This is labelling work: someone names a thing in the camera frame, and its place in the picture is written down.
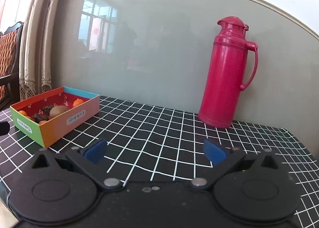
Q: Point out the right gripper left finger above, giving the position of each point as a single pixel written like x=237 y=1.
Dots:
x=85 y=161

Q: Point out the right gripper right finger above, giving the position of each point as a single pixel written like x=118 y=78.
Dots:
x=224 y=161

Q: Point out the yellow-orange tangerine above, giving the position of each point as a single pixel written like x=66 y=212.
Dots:
x=23 y=113

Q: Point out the large carrot piece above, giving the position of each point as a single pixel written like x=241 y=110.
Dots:
x=42 y=122

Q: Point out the brown kiwi fruit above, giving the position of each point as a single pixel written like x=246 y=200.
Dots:
x=57 y=110

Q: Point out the orange tangerine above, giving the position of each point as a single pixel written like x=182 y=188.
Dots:
x=77 y=102

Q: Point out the colourful cardboard box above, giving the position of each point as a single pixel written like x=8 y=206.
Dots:
x=54 y=129

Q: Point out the pink thermos jug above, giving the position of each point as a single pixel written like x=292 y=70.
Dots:
x=226 y=73

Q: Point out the wooden rattan bench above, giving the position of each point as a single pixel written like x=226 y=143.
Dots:
x=10 y=54

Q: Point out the beige lace curtain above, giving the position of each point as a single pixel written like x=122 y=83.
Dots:
x=35 y=48

